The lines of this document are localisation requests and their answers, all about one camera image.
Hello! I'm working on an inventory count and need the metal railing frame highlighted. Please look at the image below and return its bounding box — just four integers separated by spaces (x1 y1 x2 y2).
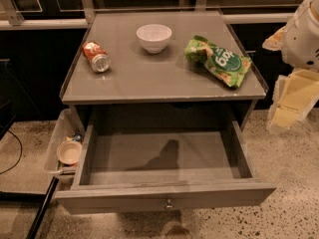
0 0 304 29

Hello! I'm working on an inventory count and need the black floor bar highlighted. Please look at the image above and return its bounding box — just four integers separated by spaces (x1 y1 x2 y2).
26 177 59 239

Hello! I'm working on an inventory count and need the white ceramic bowl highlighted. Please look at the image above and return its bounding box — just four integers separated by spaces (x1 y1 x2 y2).
136 24 172 54

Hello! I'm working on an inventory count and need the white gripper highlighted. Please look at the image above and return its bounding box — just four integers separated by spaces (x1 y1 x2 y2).
262 0 319 130

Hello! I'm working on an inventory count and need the green snack bag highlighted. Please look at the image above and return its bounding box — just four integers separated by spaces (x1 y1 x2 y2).
184 35 252 89

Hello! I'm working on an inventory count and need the grey drawer cabinet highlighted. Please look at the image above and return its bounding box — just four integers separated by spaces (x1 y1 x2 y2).
60 11 267 118

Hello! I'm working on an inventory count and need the black cable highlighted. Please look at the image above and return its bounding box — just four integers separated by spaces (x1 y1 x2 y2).
0 124 24 176

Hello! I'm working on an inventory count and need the small beige bowl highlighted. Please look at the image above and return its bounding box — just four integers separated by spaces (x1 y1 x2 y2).
57 140 82 165

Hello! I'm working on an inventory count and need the grey top drawer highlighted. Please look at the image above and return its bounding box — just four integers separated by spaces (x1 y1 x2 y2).
56 118 275 214

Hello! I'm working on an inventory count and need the orange soda can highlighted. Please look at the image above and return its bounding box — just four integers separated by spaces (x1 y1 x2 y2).
82 41 111 73

